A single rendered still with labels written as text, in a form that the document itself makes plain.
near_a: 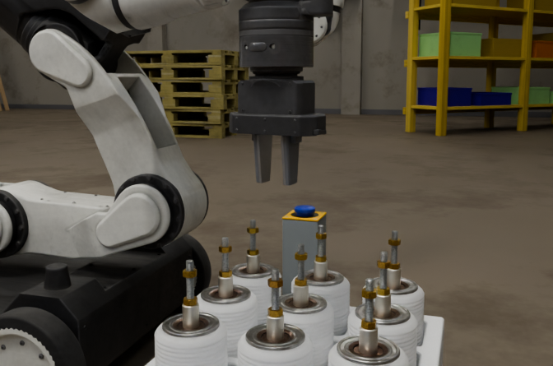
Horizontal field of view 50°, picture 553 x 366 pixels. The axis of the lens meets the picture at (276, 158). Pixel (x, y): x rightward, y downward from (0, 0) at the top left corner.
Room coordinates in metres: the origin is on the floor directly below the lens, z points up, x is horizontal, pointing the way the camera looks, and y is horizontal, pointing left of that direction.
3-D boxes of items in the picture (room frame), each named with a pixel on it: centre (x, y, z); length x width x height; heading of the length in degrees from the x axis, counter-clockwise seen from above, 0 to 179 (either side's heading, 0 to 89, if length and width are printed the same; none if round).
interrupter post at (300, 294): (0.83, -0.04, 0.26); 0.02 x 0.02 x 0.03
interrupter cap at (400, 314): (0.80, -0.15, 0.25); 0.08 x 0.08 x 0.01
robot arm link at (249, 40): (0.72, 0.00, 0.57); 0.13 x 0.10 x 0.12; 61
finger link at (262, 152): (0.73, 0.02, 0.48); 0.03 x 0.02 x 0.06; 151
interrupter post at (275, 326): (0.72, 0.00, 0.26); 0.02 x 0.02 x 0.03
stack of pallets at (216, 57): (6.17, 0.95, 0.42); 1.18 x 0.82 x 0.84; 73
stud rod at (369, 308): (0.68, -0.11, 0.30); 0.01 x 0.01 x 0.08
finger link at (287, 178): (0.71, -0.02, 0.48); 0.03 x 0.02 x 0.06; 151
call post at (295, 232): (1.13, -0.05, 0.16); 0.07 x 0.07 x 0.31; 72
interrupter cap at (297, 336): (0.72, 0.00, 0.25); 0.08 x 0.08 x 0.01
